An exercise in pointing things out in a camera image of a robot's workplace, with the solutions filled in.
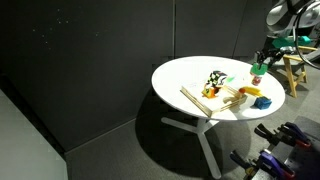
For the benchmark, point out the black spring clamp orange tip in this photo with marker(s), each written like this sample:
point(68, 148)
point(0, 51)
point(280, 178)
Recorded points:
point(286, 135)
point(270, 163)

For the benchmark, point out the black white checkered cube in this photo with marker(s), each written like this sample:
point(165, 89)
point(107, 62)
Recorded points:
point(217, 78)

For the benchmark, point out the dark perforated mounting plate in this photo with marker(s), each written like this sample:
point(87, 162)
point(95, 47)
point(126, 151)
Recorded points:
point(306, 160)

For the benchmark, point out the blue block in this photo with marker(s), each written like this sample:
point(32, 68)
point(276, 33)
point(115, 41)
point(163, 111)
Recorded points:
point(262, 103)

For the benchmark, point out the green block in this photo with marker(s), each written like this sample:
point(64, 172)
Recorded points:
point(259, 69)

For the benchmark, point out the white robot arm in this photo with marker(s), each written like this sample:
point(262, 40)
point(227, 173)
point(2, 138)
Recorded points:
point(283, 16)

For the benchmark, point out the teal camera mount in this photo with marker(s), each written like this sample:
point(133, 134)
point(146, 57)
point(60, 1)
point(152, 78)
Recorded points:
point(290, 41)

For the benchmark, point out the yellow banana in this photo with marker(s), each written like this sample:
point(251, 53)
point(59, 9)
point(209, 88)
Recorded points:
point(252, 90)

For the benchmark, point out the orange yellow toy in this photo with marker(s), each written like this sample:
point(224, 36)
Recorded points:
point(209, 92)

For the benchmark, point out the small red tomato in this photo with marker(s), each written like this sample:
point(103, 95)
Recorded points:
point(241, 90)

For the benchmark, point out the white table base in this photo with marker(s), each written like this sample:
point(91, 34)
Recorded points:
point(203, 140)

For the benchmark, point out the pale grey panel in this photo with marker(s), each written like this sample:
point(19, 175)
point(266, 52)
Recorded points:
point(26, 146)

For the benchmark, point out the wooden stool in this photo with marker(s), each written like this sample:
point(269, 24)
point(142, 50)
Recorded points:
point(291, 75)

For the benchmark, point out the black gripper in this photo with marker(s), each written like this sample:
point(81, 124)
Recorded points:
point(274, 51)

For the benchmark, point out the wooden tray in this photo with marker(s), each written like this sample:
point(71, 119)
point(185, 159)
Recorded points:
point(220, 103)

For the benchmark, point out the translucent green cup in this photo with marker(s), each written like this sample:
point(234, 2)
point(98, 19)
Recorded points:
point(230, 78)

